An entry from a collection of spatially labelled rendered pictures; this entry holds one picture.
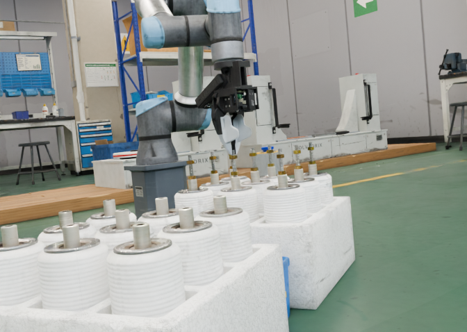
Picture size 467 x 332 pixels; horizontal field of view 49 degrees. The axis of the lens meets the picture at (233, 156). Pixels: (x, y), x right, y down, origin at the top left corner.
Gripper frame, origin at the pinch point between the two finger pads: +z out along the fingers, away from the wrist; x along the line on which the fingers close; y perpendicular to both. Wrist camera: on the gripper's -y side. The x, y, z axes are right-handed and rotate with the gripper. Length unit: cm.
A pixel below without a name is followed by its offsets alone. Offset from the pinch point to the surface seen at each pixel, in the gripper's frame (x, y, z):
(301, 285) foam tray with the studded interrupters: -1.2, 19.0, 29.5
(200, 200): -5.8, -5.9, 11.5
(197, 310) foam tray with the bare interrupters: -45, 39, 17
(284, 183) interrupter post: 3.7, 12.6, 8.5
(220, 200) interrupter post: -25.3, 23.3, 7.3
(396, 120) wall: 540, -251, 3
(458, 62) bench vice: 449, -129, -51
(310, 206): 13.4, 11.8, 15.6
